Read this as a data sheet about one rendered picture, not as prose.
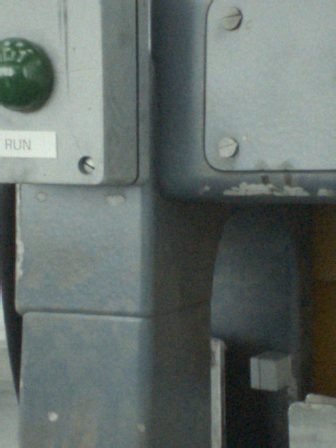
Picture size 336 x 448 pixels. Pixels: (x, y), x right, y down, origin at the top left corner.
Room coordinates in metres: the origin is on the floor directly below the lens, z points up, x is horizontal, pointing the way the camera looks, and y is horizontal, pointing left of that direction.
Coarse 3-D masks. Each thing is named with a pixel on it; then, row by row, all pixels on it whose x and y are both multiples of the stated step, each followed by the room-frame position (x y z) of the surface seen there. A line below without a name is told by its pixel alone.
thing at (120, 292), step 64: (192, 0) 0.52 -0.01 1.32; (256, 0) 0.51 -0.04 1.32; (320, 0) 0.49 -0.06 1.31; (192, 64) 0.52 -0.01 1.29; (256, 64) 0.50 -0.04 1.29; (320, 64) 0.49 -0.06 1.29; (192, 128) 0.52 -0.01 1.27; (256, 128) 0.50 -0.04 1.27; (320, 128) 0.49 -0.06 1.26; (64, 192) 0.54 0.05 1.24; (128, 192) 0.53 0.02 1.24; (192, 192) 0.52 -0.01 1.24; (256, 192) 0.51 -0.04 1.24; (320, 192) 0.50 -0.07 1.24; (64, 256) 0.54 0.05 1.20; (128, 256) 0.53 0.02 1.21; (192, 256) 0.57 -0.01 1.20; (256, 256) 0.72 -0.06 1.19; (64, 320) 0.54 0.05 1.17; (128, 320) 0.53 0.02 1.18; (192, 320) 0.57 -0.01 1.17; (256, 320) 0.72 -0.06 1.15; (64, 384) 0.54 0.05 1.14; (128, 384) 0.53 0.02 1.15; (192, 384) 0.57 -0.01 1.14
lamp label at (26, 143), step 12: (0, 132) 0.50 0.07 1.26; (12, 132) 0.50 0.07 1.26; (24, 132) 0.50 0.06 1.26; (36, 132) 0.49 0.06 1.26; (48, 132) 0.49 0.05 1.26; (0, 144) 0.50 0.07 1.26; (12, 144) 0.50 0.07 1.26; (24, 144) 0.50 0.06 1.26; (36, 144) 0.49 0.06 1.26; (48, 144) 0.49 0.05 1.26; (0, 156) 0.50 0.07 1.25; (12, 156) 0.50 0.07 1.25; (24, 156) 0.50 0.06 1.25; (36, 156) 0.49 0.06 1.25; (48, 156) 0.49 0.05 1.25
